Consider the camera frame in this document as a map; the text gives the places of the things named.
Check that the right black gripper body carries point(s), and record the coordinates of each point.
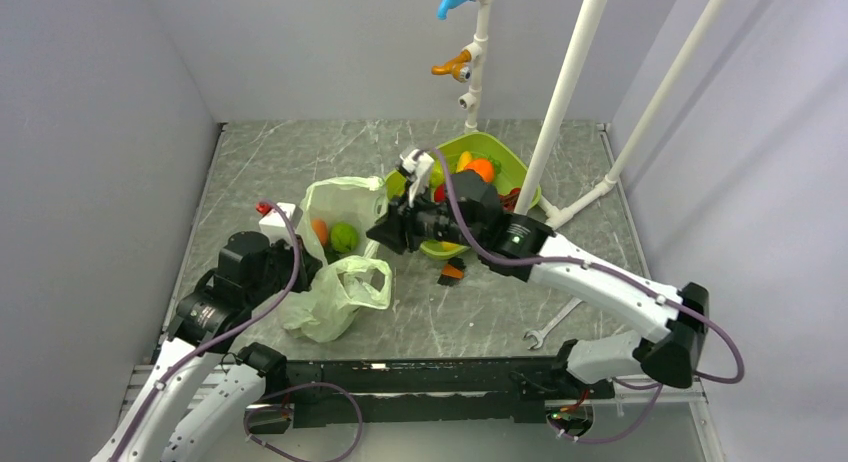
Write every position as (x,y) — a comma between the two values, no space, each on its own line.
(427,219)

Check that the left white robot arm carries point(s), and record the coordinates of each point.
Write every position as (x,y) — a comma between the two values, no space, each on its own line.
(250,269)

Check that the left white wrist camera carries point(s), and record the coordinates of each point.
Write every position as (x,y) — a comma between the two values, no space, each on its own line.
(274,226)

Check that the green fruit in bag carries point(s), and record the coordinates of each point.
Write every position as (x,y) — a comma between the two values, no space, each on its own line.
(343,238)

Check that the green apple in basket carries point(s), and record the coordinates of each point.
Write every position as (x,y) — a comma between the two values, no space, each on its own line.
(437,176)

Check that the green plastic basket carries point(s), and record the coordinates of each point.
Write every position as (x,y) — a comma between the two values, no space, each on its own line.
(508,173)

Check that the silver wrench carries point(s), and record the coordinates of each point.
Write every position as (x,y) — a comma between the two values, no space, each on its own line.
(538,336)

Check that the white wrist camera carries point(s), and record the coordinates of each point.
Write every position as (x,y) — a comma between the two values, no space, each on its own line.
(416,166)
(274,226)

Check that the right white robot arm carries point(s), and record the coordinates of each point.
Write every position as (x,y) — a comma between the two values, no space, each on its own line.
(667,331)

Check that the white pvc pipe frame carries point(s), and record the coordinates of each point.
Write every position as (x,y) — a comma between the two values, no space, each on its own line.
(586,25)

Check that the white pipe with faucets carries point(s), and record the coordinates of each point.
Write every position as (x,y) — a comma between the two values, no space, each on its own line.
(479,50)

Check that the red apple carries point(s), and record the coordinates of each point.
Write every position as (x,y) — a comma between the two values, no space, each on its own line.
(439,194)

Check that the orange fruit in basket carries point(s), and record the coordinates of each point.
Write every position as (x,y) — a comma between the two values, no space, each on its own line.
(484,168)

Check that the yellow banana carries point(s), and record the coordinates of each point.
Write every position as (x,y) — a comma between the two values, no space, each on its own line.
(464,159)

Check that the orange faucet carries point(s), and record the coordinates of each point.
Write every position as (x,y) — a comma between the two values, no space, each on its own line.
(459,67)

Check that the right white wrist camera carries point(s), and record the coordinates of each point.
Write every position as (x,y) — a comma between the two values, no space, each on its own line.
(416,166)

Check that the orange fruit in bag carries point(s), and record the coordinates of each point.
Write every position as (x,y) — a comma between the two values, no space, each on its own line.
(321,231)

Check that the orange black small tool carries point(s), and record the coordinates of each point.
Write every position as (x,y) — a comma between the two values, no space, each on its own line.
(452,273)

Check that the light green plastic bag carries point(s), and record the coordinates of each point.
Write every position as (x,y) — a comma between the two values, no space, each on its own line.
(356,279)

